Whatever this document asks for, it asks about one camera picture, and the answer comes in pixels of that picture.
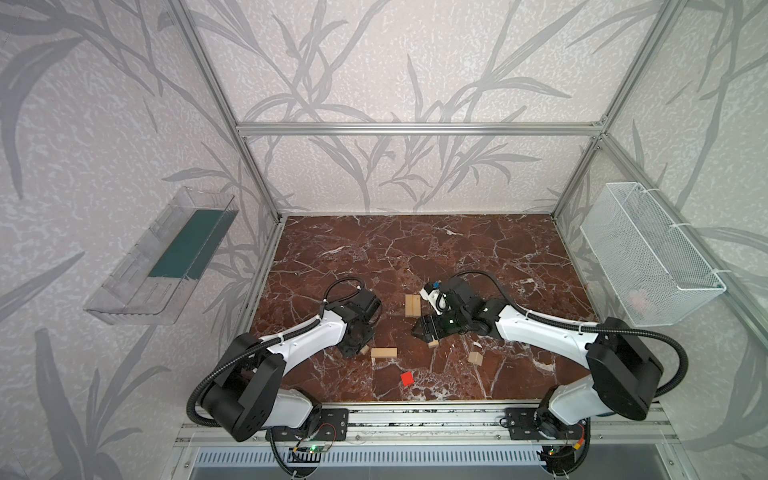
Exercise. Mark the green circuit board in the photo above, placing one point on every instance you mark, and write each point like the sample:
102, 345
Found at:
312, 449

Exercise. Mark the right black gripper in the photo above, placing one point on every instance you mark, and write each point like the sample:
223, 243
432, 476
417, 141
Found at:
435, 324

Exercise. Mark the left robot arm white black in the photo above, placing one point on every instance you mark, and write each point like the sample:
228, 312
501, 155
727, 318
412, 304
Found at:
244, 395

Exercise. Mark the wood block diagonal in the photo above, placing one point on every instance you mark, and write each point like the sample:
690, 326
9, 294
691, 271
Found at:
416, 306

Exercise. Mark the aluminium front rail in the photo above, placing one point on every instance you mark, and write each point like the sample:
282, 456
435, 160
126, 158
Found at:
449, 423

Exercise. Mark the small wood cube right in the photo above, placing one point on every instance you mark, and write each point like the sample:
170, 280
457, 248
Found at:
476, 358

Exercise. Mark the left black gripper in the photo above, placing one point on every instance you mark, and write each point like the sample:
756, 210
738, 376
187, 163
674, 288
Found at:
353, 343

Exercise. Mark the red cube block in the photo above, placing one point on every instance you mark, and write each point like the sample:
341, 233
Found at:
407, 379

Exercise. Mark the aluminium frame crossbar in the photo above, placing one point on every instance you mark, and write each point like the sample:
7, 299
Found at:
255, 129

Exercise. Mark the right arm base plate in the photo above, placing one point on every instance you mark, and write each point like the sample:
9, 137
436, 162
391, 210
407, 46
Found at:
524, 423

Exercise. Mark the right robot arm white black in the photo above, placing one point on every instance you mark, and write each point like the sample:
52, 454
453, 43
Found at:
628, 368

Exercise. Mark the clear plastic wall bin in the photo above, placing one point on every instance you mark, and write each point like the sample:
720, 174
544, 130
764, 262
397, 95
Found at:
154, 281

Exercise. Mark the white wire mesh basket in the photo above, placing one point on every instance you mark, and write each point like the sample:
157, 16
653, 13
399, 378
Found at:
656, 272

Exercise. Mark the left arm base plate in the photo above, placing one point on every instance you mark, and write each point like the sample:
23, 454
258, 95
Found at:
324, 425

